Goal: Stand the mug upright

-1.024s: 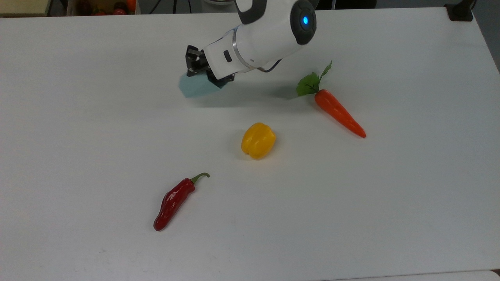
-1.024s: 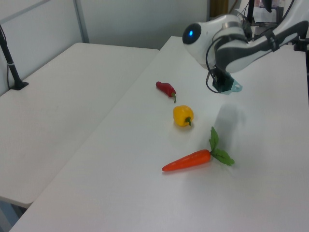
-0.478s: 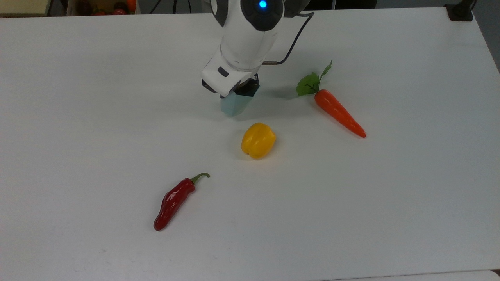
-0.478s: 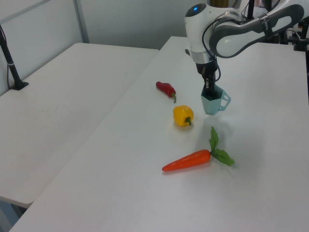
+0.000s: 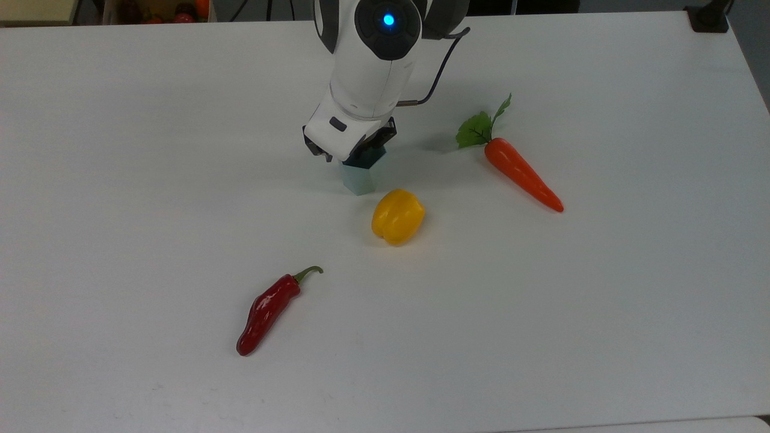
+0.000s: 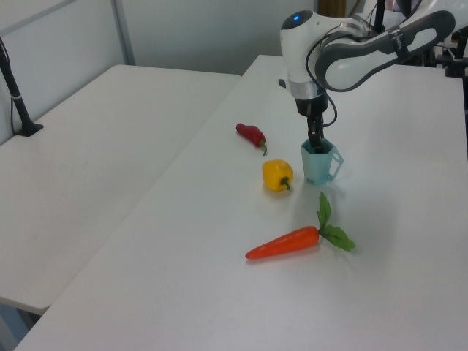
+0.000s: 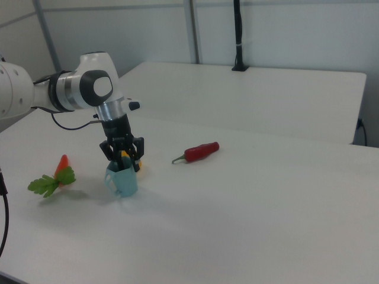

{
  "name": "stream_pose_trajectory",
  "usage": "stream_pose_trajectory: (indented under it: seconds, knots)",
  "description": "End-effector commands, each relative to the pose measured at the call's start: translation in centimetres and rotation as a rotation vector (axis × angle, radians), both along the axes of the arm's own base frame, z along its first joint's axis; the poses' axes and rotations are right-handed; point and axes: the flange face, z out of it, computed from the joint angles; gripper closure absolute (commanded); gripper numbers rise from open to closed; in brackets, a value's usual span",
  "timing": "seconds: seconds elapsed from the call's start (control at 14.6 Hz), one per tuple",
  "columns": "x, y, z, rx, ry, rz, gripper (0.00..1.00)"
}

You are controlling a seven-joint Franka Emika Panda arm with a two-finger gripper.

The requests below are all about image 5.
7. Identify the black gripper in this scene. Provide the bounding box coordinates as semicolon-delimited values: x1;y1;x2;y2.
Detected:
302;117;398;167

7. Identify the light blue mug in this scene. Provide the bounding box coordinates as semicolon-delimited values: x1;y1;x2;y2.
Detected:
340;147;387;197

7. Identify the yellow bell pepper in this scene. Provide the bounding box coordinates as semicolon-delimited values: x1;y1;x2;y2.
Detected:
371;188;427;247

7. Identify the orange carrot with green leaves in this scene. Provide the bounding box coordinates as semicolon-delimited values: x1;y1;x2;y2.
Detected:
455;93;565;213

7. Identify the red chili pepper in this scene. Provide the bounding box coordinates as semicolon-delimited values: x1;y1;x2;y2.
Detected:
236;265;324;357

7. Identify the wooden box of toy fruit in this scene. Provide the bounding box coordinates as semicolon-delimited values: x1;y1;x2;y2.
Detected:
101;0;212;25

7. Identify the black clamp stand base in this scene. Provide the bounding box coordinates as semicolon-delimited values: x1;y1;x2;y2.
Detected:
685;0;733;34

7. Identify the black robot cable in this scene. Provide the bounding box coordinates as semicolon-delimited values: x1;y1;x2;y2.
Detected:
396;26;471;108

